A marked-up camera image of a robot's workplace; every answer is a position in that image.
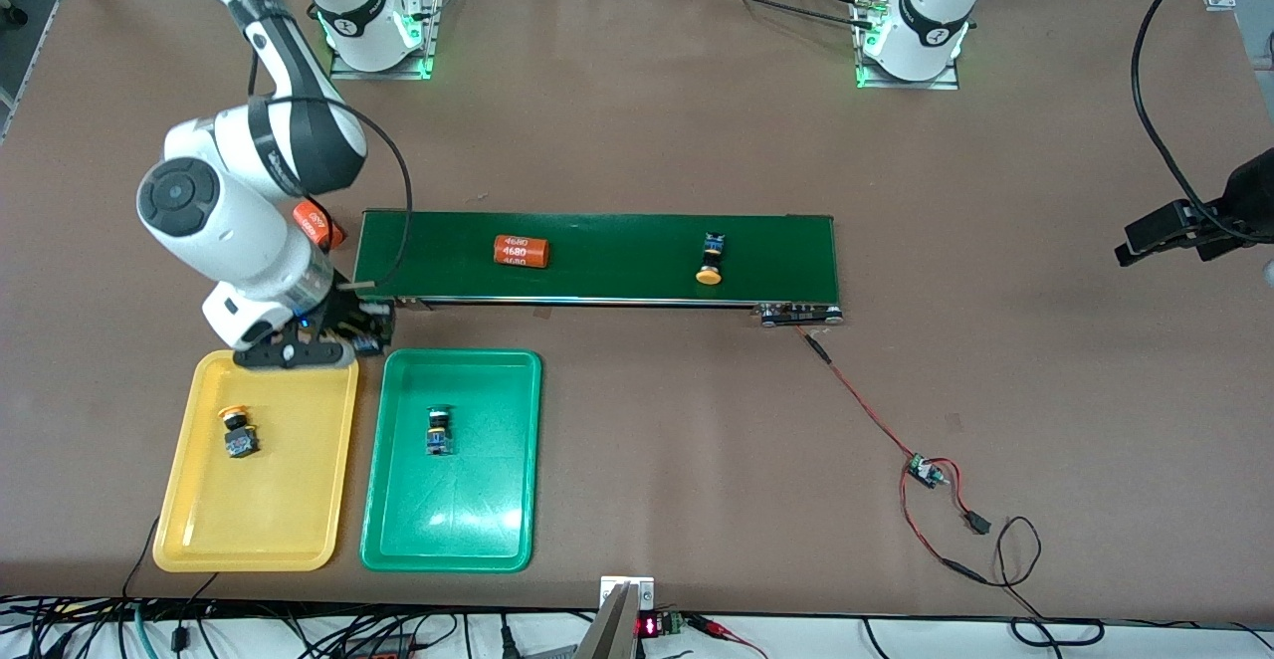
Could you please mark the small green controller board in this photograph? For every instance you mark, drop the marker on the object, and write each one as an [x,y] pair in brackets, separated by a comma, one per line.
[923,470]

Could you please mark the red LED display module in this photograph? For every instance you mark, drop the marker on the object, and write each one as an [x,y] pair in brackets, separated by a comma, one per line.
[649,625]

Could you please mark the green plastic tray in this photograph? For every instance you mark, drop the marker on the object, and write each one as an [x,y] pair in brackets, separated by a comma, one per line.
[468,510]

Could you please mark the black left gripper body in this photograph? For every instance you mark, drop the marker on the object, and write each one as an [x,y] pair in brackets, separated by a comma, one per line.
[1246,203]

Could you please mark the yellow plastic tray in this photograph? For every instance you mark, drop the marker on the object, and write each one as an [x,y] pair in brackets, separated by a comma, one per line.
[289,500]

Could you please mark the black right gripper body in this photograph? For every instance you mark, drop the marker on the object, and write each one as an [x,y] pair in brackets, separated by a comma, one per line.
[344,313]

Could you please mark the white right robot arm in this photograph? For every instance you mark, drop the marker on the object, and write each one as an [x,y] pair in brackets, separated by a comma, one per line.
[219,211]

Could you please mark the small metal bracket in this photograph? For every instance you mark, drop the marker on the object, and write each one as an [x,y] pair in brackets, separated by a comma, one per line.
[609,584]

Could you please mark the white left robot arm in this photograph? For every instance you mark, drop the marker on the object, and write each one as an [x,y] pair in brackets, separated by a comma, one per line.
[926,12]

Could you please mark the yellow capped push button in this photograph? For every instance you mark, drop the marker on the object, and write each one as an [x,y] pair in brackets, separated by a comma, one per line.
[710,276]
[239,438]

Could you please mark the red clip lead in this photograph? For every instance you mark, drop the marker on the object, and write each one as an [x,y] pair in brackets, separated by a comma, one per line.
[727,631]

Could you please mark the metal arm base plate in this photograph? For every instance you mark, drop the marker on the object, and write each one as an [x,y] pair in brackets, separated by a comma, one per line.
[906,85]
[383,74]

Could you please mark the green conveyor belt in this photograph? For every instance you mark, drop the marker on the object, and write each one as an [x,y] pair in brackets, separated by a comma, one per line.
[617,256]

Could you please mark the orange cylinder printed 4680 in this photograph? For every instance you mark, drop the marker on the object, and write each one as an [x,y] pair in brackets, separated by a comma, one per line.
[328,233]
[523,252]

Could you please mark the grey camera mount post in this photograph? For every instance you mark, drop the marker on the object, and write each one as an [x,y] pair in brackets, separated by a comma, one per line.
[607,639]

